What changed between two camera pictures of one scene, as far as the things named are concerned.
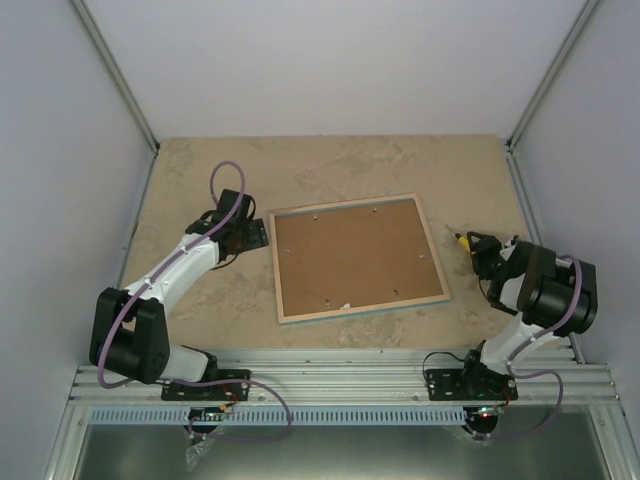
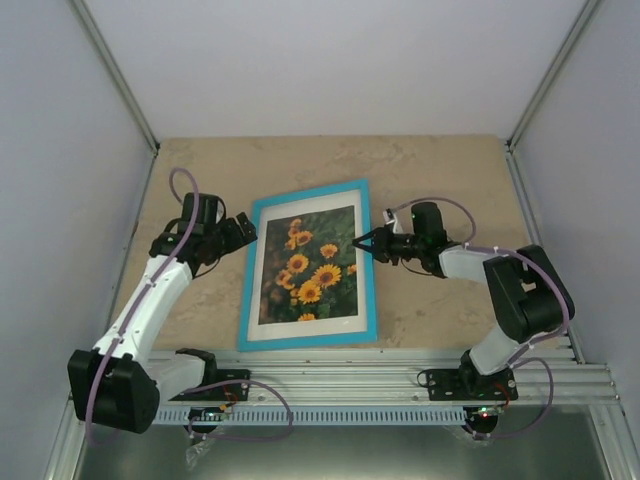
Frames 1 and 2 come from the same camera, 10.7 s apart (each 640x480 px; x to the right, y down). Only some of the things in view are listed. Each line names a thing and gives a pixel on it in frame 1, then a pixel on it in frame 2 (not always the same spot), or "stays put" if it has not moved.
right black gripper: (483, 250) to (382, 244)
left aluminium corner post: (114, 73) stays put
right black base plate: (474, 382) stays put
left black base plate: (218, 392) stays put
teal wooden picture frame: (354, 257) to (268, 336)
